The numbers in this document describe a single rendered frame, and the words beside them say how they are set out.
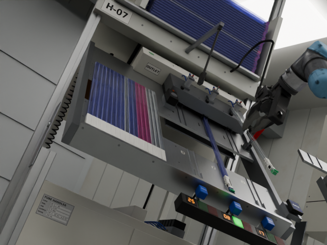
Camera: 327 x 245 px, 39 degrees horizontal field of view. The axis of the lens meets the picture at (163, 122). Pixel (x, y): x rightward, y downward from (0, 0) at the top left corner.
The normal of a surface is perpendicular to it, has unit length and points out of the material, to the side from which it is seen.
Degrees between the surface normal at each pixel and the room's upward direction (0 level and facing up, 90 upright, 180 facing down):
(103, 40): 90
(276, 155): 90
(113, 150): 132
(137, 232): 90
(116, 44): 90
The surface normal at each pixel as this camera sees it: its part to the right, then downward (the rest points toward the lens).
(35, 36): 0.63, -0.07
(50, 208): 0.40, -0.21
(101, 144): 0.07, 0.43
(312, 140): -0.71, -0.48
